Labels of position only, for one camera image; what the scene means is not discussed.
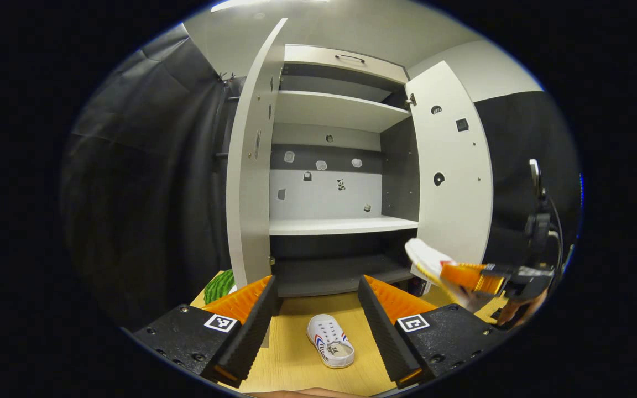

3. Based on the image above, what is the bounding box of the white shoe cabinet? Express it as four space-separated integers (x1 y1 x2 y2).
226 18 494 299

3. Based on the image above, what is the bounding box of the black cable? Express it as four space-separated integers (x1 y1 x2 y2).
545 195 567 274

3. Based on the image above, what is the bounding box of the white cabinet door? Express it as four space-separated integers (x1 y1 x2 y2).
226 18 289 291
404 61 494 284

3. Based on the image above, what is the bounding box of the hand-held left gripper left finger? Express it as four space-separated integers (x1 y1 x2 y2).
130 275 281 387

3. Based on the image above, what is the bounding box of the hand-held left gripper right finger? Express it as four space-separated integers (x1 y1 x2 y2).
358 275 510 387

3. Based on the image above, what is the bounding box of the green striped watermelon cushion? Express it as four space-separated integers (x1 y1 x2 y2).
203 269 236 306

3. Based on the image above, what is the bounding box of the white canvas shoe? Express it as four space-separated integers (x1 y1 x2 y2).
405 238 496 313
307 314 356 369

